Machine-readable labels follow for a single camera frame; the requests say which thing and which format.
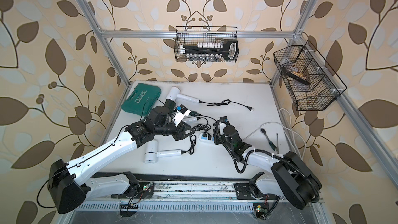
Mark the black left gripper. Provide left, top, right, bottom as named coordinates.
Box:
left=152, top=120, right=195, bottom=141

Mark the white blue power strip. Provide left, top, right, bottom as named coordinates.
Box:
left=199, top=132, right=215, bottom=145

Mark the black green dryer cord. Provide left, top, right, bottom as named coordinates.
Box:
left=195, top=113, right=218, bottom=131

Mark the black dryer power cord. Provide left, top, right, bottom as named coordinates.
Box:
left=192, top=123, right=212, bottom=139

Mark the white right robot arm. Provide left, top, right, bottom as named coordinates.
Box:
left=214, top=121, right=322, bottom=209

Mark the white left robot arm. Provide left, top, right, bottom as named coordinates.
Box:
left=43, top=110, right=195, bottom=214

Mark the green plastic tool case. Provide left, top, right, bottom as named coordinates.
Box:
left=121, top=83, right=162, bottom=116

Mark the black white socket set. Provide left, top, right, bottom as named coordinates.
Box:
left=174, top=39, right=239, bottom=62

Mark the black brush in basket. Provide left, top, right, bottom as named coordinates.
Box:
left=282, top=66, right=311, bottom=86

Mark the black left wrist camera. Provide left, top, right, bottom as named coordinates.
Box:
left=148, top=106, right=170, bottom=126

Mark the green handled screwdriver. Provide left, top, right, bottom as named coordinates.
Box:
left=260, top=128, right=278, bottom=151

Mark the white power strip cable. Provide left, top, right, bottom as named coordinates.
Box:
left=242, top=108, right=307, bottom=169

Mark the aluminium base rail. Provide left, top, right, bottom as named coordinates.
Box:
left=66, top=179, right=324, bottom=214

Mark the black wire basket right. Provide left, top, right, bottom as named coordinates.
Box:
left=273, top=40, right=347, bottom=111

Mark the black wire basket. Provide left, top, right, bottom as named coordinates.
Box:
left=273, top=40, right=347, bottom=111
left=174, top=25, right=239, bottom=63

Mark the black wire basket back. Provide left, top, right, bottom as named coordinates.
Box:
left=174, top=25, right=239, bottom=63

